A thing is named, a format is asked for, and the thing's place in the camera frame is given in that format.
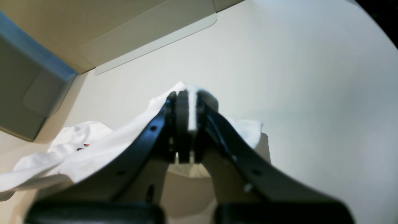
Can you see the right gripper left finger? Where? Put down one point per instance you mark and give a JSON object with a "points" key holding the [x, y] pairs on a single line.
{"points": [[128, 189]]}

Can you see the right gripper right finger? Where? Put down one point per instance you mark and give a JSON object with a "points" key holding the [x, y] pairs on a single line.
{"points": [[249, 190]]}

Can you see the white printed t-shirt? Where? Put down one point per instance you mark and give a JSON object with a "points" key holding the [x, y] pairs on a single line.
{"points": [[80, 150]]}

